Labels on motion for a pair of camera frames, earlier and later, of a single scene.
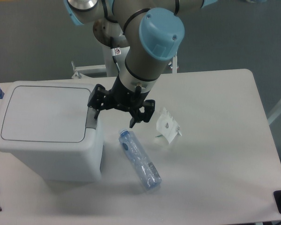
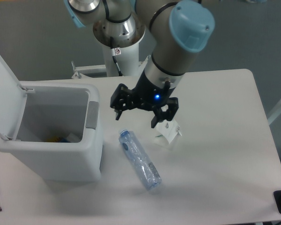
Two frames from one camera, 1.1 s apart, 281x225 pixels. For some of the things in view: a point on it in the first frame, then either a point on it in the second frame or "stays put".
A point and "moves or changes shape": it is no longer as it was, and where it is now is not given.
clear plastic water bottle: [146, 169] stays put
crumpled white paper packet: [167, 126] stays put
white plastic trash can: [44, 125] moves or changes shape
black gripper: [130, 99] to [150, 95]
